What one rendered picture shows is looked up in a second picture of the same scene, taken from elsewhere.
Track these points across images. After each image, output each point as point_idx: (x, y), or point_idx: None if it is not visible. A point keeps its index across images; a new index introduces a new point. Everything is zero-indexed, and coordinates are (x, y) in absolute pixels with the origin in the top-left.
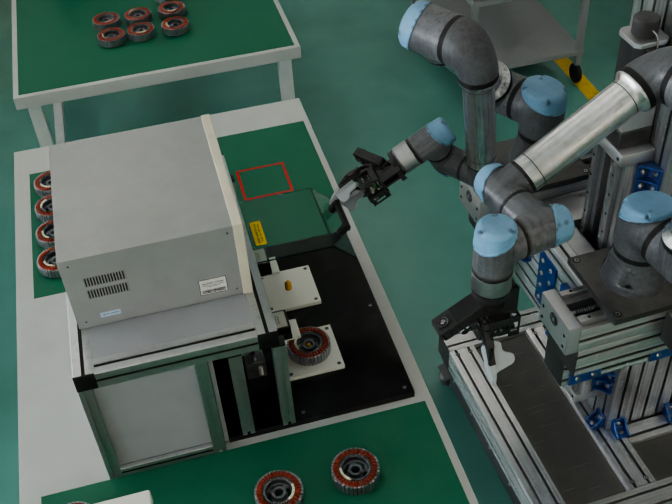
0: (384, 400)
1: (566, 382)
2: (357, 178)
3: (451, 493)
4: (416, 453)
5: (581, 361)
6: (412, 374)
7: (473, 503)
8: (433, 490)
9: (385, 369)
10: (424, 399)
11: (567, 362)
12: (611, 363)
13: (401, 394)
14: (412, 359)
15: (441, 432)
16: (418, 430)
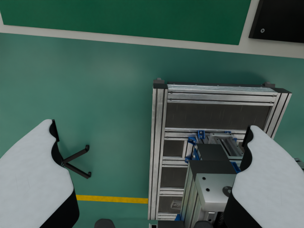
0: (261, 2)
1: (196, 149)
2: None
3: (138, 23)
4: (190, 10)
5: (191, 175)
6: (271, 47)
7: (123, 38)
8: (147, 7)
9: (294, 20)
10: (239, 45)
11: (200, 163)
12: (185, 184)
13: (256, 23)
14: (285, 54)
15: (200, 44)
16: (212, 23)
